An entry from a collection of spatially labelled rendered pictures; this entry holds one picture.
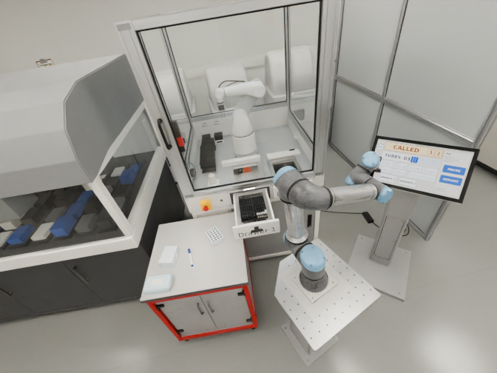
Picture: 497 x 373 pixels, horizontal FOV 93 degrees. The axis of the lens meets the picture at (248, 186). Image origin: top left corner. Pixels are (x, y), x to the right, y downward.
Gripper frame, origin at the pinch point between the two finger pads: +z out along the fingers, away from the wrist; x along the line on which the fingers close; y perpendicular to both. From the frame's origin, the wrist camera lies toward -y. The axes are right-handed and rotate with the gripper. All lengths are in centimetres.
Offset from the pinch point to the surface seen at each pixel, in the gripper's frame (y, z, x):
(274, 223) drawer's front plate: -45, -23, 42
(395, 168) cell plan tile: 5.8, 14.9, -11.3
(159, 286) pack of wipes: -93, -65, 83
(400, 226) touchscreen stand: -31, 50, -26
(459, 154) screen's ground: 20.1, 15.0, -39.3
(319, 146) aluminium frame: 8.8, -2.8, 33.8
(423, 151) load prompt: 18.8, 14.9, -22.7
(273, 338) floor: -136, 10, 33
